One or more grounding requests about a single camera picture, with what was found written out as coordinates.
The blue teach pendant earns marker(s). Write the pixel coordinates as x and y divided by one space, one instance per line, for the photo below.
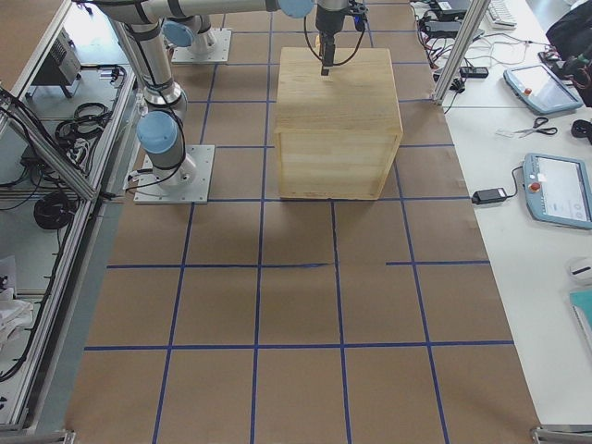
557 190
541 90

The lower blue teach pendant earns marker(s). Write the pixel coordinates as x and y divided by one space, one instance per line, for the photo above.
557 190

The black power adapter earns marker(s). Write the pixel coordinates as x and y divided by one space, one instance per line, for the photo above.
489 196

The aluminium frame post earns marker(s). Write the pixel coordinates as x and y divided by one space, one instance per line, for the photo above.
465 36

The upper blue teach pendant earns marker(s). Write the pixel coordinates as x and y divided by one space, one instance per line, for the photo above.
541 90

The teal notebook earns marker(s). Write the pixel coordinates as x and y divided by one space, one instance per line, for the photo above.
580 301

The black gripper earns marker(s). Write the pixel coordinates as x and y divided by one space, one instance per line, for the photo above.
328 20

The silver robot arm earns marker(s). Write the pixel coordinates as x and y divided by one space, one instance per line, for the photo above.
139 24
193 33

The light wooden drawer cabinet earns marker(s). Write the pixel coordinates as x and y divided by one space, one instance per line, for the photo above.
336 135

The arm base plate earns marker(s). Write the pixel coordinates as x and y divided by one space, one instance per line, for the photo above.
189 184
182 56

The black handled scissors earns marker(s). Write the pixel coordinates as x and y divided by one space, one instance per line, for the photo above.
538 126

